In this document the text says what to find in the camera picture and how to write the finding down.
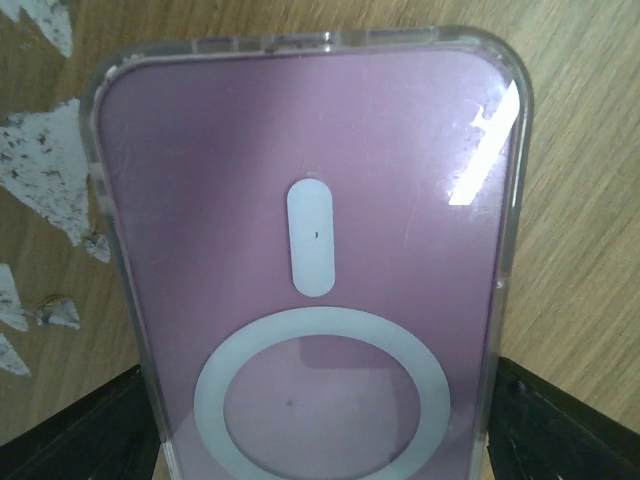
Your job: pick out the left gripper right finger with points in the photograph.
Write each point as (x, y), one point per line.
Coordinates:
(538, 431)

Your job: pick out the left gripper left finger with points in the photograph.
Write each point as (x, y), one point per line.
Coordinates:
(108, 434)

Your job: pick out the purple phone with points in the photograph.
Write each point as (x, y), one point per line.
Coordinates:
(315, 234)

